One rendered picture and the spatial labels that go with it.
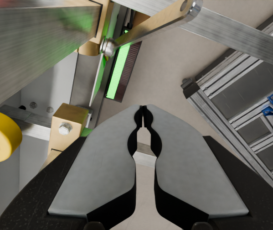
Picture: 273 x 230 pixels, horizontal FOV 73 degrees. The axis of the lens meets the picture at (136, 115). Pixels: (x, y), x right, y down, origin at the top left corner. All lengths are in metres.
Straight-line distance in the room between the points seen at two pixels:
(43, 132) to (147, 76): 0.90
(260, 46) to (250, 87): 0.84
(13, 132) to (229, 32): 0.34
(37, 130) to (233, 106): 1.00
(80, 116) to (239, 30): 0.27
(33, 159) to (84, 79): 0.44
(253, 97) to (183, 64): 0.42
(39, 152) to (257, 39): 0.70
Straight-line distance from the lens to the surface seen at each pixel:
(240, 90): 1.12
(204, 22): 0.27
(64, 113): 0.34
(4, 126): 0.33
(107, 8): 0.25
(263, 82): 1.16
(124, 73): 0.44
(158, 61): 1.16
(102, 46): 0.28
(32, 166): 0.83
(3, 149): 0.35
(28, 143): 0.75
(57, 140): 0.36
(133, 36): 0.18
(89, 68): 0.45
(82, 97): 0.48
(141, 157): 0.37
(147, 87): 1.21
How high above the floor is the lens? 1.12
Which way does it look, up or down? 59 degrees down
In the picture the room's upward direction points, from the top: 178 degrees counter-clockwise
